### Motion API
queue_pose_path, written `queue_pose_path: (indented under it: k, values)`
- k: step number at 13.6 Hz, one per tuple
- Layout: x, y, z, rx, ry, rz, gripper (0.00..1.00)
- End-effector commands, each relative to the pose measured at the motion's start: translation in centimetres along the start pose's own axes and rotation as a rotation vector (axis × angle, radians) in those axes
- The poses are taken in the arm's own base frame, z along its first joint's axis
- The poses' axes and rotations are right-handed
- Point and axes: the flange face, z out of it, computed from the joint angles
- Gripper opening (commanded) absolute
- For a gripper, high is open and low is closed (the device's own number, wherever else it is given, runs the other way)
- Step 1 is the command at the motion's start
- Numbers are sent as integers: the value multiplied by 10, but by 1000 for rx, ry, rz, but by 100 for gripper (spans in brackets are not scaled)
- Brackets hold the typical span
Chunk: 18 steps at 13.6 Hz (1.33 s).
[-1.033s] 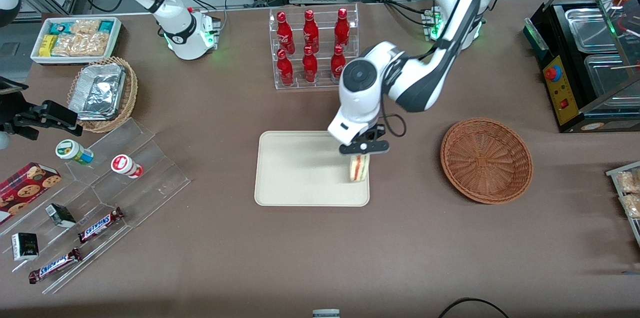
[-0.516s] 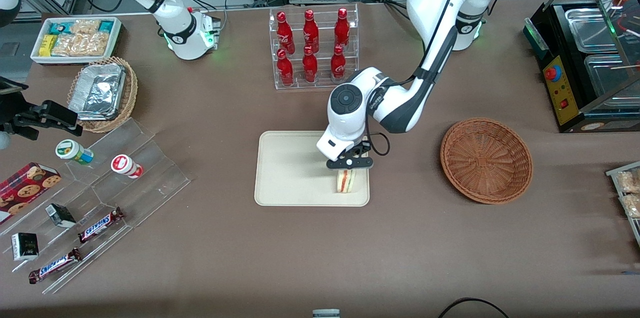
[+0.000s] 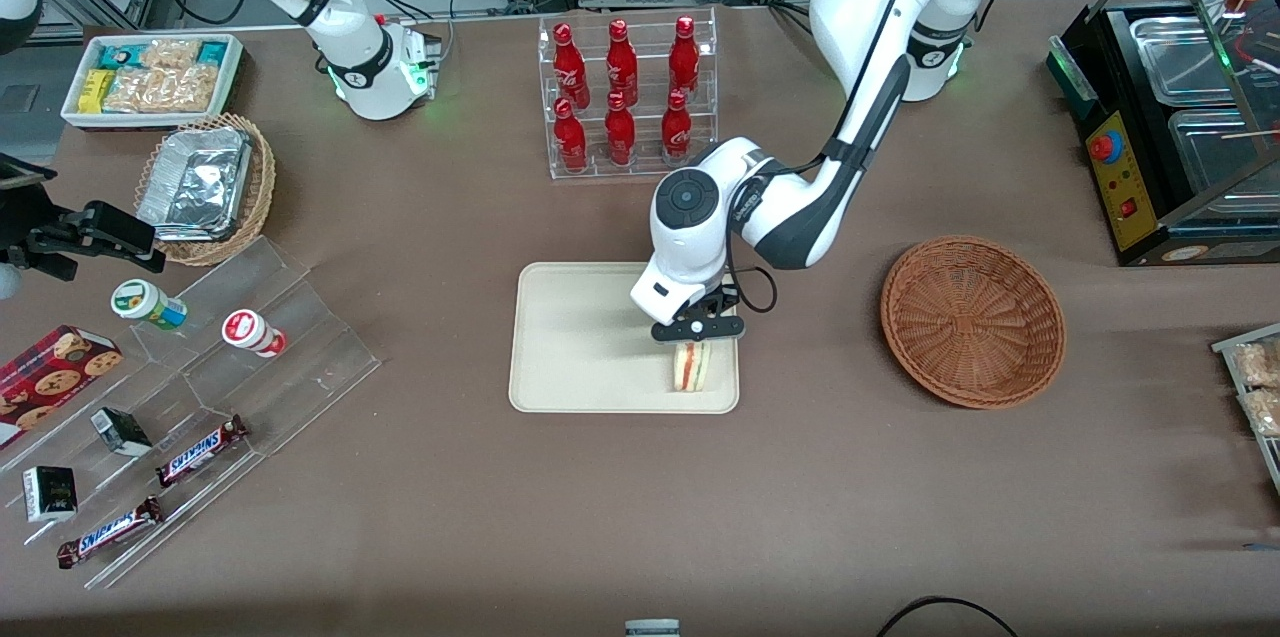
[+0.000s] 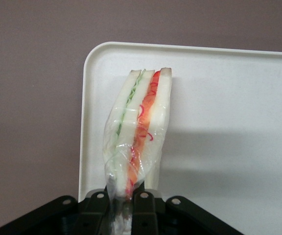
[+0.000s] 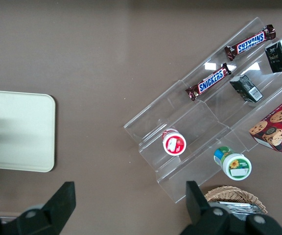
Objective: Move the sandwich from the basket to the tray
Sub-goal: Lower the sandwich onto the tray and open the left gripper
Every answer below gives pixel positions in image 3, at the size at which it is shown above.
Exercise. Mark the grey snack tray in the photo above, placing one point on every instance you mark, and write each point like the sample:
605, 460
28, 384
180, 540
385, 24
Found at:
1270, 462

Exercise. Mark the red cola bottle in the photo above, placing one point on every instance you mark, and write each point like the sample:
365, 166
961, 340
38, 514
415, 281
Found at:
684, 57
621, 62
570, 139
620, 135
677, 131
569, 65

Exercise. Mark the clear pastry bag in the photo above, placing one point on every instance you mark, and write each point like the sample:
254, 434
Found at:
1264, 412
1258, 363

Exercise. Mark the brown wicker basket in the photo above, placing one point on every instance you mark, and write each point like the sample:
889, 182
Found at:
970, 322

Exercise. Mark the red label yogurt cup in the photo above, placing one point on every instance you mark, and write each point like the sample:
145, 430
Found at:
250, 331

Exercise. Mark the light wicker basket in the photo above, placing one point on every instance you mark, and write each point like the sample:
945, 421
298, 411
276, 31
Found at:
258, 197

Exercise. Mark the clear acrylic stepped display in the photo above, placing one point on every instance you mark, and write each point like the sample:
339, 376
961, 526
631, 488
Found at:
300, 367

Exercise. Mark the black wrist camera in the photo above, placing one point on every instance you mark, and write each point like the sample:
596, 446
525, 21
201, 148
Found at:
722, 301

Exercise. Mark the grey device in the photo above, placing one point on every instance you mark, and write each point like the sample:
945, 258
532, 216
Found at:
652, 628

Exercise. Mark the small black white box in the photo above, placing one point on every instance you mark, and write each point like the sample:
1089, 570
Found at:
50, 494

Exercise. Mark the aluminium foil container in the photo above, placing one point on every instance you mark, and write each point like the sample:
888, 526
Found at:
195, 182

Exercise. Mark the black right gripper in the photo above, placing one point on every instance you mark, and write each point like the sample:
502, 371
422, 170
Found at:
48, 239

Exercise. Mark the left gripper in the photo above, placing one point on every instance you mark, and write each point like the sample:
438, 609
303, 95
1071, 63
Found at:
722, 300

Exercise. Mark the beige rectangular tray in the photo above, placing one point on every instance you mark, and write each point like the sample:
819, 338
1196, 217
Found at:
580, 347

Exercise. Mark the large clear cracker bag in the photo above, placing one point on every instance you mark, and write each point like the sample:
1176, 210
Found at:
165, 89

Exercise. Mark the red cookie box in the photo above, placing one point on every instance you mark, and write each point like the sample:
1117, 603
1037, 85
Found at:
50, 382

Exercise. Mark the triangular sandwich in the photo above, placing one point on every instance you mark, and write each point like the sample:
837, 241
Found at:
692, 369

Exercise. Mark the yellow snack pack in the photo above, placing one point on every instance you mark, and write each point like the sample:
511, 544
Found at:
95, 91

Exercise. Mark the steel food pan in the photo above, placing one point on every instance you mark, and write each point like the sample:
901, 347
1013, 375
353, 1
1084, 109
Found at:
1215, 157
1180, 62

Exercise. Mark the black food warmer showcase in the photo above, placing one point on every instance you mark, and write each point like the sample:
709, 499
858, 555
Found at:
1115, 217

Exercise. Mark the teal snack pack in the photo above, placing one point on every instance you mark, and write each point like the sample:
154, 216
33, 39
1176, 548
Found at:
214, 53
120, 55

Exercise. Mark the small clear cracker bag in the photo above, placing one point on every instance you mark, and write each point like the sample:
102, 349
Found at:
170, 54

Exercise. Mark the clear acrylic bottle rack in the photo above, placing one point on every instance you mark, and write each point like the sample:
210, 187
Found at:
645, 162

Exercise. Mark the snickers chocolate bar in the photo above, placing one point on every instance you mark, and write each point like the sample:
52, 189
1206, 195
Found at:
200, 451
110, 532

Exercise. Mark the white plastic snack bin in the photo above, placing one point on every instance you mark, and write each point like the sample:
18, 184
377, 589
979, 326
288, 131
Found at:
235, 67

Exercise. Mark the green label yogurt cup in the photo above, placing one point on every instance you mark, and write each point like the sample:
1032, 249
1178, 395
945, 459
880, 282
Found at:
145, 303

